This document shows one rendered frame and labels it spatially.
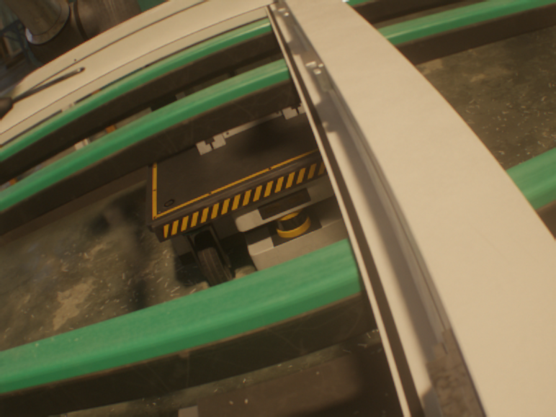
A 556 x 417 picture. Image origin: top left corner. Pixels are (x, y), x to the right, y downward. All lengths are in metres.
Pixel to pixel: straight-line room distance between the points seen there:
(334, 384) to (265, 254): 1.19
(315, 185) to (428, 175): 1.54
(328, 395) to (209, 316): 0.34
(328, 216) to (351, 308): 1.53
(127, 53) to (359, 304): 0.66
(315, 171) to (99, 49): 0.93
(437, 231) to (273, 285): 0.15
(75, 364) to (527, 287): 0.27
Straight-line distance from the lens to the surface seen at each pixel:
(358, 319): 0.35
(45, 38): 1.71
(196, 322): 0.34
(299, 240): 1.84
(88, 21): 1.73
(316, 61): 0.41
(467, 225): 0.21
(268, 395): 0.70
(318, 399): 0.67
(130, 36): 0.93
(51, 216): 3.12
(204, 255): 1.88
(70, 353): 0.38
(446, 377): 0.17
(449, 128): 0.27
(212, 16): 0.92
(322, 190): 1.79
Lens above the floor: 1.05
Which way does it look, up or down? 27 degrees down
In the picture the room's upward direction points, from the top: 22 degrees counter-clockwise
